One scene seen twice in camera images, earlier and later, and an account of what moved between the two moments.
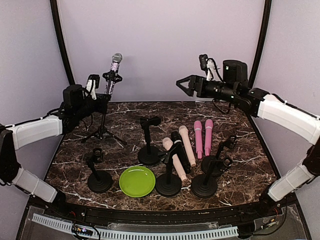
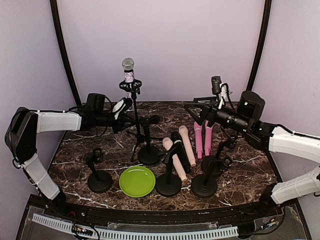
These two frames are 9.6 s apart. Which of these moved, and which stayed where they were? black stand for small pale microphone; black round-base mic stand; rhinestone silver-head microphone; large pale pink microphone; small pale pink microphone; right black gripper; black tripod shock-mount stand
Moved: rhinestone silver-head microphone; black tripod shock-mount stand; right black gripper
Stayed: black round-base mic stand; small pale pink microphone; large pale pink microphone; black stand for small pale microphone
